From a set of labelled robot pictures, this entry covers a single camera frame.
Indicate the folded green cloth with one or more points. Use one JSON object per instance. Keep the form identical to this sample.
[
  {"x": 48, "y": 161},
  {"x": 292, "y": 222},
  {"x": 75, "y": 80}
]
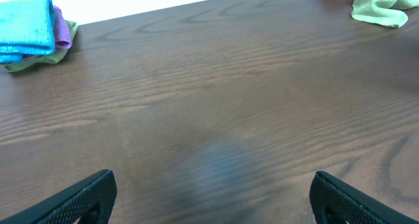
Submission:
[{"x": 55, "y": 58}]

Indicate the folded purple cloth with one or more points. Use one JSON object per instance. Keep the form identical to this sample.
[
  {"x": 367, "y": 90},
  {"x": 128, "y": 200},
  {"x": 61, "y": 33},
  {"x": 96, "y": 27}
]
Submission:
[{"x": 62, "y": 30}]

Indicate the crumpled green cloth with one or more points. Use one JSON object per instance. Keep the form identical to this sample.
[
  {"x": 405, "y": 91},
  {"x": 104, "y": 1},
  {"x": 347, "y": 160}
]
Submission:
[{"x": 388, "y": 13}]

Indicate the blue microfibre cloth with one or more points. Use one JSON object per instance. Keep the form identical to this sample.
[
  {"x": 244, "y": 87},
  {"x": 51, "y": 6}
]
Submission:
[{"x": 14, "y": 38}]

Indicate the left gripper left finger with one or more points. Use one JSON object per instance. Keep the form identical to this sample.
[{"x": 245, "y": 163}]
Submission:
[{"x": 90, "y": 200}]

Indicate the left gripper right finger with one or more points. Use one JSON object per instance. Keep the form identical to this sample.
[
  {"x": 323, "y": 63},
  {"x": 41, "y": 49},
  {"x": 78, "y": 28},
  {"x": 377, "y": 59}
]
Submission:
[{"x": 335, "y": 202}]

